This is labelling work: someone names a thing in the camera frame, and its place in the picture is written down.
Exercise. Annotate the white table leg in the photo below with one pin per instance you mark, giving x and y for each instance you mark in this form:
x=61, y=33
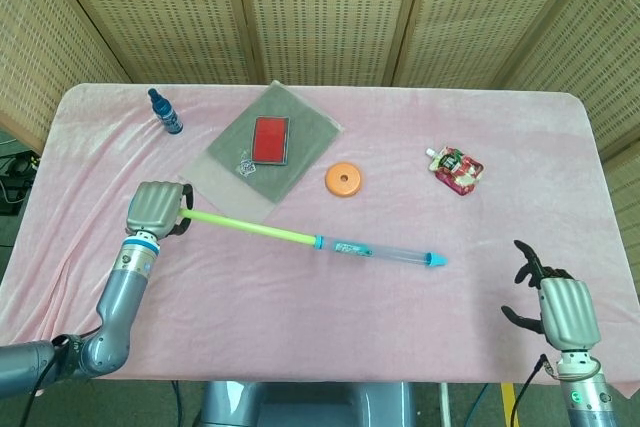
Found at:
x=444, y=404

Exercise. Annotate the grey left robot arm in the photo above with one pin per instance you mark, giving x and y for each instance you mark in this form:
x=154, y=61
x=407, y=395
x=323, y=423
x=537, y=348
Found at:
x=120, y=297

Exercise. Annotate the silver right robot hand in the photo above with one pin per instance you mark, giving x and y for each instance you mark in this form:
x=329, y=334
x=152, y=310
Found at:
x=567, y=312

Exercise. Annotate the grey robot torso base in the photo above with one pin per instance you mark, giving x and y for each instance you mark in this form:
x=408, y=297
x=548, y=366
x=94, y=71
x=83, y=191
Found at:
x=300, y=404

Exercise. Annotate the orange plastic disc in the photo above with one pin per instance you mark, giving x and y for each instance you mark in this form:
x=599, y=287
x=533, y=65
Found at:
x=334, y=185

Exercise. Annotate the blue spray bottle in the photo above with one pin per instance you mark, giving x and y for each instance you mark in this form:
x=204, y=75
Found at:
x=170, y=119

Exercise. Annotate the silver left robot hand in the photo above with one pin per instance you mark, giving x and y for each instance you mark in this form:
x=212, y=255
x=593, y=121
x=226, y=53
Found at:
x=152, y=209

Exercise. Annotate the pink tablecloth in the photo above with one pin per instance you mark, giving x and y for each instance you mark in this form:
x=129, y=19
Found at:
x=300, y=317

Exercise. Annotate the red drink pouch white spout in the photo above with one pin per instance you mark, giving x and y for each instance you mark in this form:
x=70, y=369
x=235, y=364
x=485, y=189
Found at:
x=462, y=173

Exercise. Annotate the red flat rectangular case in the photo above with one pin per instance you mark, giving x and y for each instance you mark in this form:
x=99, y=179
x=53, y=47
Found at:
x=270, y=139

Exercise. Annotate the clear bag with grey cloth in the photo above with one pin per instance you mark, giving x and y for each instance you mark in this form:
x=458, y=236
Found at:
x=305, y=132

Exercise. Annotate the small patterned sticker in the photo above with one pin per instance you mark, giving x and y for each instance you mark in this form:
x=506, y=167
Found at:
x=246, y=166

